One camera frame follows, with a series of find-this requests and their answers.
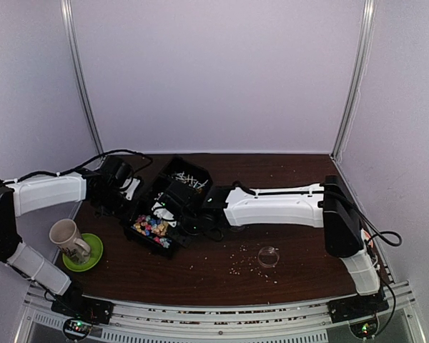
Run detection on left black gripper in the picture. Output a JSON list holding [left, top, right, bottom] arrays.
[[94, 187, 141, 222]]

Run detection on black three-compartment candy bin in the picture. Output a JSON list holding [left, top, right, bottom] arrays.
[[122, 156, 216, 257]]

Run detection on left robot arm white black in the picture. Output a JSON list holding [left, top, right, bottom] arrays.
[[0, 156, 142, 317]]

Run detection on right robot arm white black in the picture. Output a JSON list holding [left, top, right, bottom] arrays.
[[151, 175, 402, 316]]

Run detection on green saucer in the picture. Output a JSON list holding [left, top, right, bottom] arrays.
[[62, 233, 104, 272]]

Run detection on beige ceramic mug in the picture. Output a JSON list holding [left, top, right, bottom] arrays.
[[49, 219, 91, 265]]

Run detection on clear plastic jar lid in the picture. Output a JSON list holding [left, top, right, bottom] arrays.
[[257, 247, 280, 268]]

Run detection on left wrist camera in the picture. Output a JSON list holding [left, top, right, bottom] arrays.
[[119, 177, 142, 200]]

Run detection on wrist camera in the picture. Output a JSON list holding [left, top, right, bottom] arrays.
[[152, 207, 178, 227], [119, 177, 142, 200]]

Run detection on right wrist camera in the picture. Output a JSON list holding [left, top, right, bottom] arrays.
[[152, 207, 178, 227]]

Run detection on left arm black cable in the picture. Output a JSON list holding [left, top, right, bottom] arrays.
[[6, 149, 154, 187]]

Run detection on left aluminium frame post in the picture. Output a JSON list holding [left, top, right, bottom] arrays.
[[60, 0, 104, 154]]

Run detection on aluminium frame post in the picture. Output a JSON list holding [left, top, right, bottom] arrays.
[[60, 0, 104, 154], [332, 0, 377, 163]]

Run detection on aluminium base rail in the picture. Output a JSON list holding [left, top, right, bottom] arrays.
[[11, 282, 429, 342]]

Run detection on right aluminium frame post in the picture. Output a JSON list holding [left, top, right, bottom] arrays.
[[332, 0, 377, 163]]

